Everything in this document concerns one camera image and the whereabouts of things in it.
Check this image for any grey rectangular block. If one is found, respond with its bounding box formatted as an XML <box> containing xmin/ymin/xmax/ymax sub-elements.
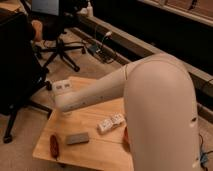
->
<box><xmin>66</xmin><ymin>132</ymin><xmax>89</xmax><ymax>145</ymax></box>

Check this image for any black office chair left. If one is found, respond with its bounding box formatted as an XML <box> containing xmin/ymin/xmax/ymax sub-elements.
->
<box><xmin>0</xmin><ymin>8</ymin><xmax>52</xmax><ymax>143</ymax></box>

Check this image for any blue cable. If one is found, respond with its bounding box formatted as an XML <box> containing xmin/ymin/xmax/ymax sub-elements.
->
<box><xmin>199</xmin><ymin>133</ymin><xmax>213</xmax><ymax>168</ymax></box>

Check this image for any wooden table board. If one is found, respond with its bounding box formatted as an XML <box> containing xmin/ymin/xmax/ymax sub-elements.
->
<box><xmin>32</xmin><ymin>76</ymin><xmax>135</xmax><ymax>171</ymax></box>

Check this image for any power strip with cables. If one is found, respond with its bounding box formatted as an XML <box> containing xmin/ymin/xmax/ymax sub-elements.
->
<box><xmin>87</xmin><ymin>31</ymin><xmax>117</xmax><ymax>64</ymax></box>

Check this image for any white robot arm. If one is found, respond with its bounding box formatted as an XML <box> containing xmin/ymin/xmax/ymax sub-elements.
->
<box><xmin>53</xmin><ymin>53</ymin><xmax>201</xmax><ymax>171</ymax></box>

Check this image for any white spray bottle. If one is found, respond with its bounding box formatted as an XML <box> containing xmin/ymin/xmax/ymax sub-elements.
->
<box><xmin>80</xmin><ymin>0</ymin><xmax>93</xmax><ymax>17</ymax></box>

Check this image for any red sausage toy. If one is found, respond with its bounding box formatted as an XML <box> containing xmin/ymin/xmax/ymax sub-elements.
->
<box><xmin>50</xmin><ymin>135</ymin><xmax>59</xmax><ymax>158</ymax></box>

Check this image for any red object behind arm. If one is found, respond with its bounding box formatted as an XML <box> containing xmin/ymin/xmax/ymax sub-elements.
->
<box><xmin>123</xmin><ymin>126</ymin><xmax>130</xmax><ymax>146</ymax></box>

